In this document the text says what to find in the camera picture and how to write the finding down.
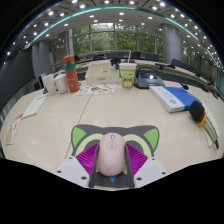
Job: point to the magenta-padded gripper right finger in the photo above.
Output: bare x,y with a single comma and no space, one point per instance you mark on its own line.
151,168

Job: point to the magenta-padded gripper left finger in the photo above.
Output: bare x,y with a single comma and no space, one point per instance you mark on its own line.
71,168

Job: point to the pink computer mouse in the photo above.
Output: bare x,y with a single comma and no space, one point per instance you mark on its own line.
111,155

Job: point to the cat face mouse pad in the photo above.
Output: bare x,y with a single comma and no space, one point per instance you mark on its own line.
83,136

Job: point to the red and white brochure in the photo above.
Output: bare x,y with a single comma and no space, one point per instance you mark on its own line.
14,128

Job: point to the black microphone with yellow band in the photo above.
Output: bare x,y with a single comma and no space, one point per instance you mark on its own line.
197,111

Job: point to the blue and white book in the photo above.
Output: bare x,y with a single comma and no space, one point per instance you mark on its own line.
173,98

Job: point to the colourful printed leaflet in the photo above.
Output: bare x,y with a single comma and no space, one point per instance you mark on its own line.
96,89

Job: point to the white lidded mug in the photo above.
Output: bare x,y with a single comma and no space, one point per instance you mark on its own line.
61,84

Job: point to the white paper cup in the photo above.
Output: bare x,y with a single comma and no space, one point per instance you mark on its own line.
49,85

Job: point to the dark conference microphone unit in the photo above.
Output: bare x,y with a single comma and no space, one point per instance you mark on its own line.
148,81

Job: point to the red thermos bottle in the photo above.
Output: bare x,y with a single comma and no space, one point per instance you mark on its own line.
71,75

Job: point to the printed drink cup with straw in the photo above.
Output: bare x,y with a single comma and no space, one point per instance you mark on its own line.
127,76

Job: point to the white cardboard box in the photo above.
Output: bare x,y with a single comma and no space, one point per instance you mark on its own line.
101,75

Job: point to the long curved conference desk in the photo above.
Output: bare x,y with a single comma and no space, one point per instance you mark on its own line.
146,63

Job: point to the dark office chairs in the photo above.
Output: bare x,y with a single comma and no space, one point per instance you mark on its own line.
135,55

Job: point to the ceiling lights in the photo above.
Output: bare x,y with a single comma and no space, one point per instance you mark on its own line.
82,6

